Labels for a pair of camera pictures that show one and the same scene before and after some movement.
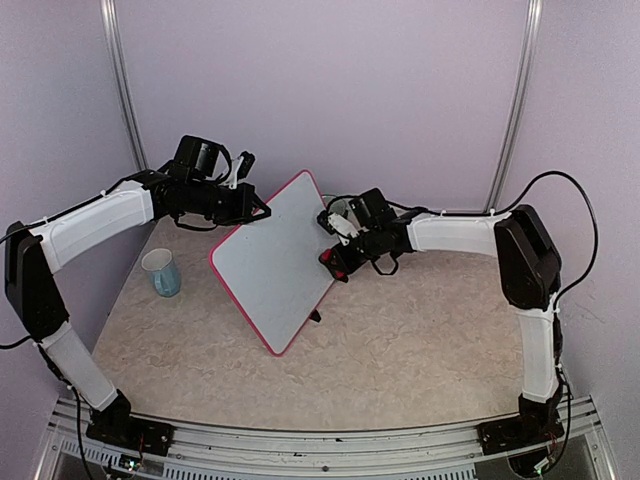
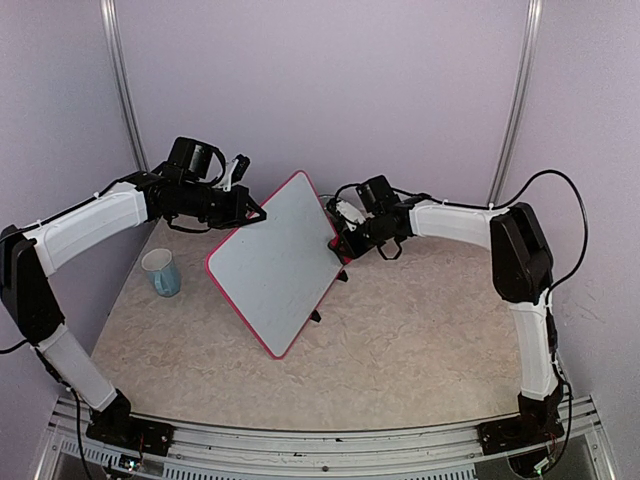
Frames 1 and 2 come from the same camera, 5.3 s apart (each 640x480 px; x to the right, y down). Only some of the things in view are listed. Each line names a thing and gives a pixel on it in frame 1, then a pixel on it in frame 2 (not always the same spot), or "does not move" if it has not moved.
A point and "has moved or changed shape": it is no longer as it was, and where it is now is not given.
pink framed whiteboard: (273, 264) does not move
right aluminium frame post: (521, 103) does not move
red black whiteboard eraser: (333, 264) has moved or changed shape
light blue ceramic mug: (166, 275) does not move
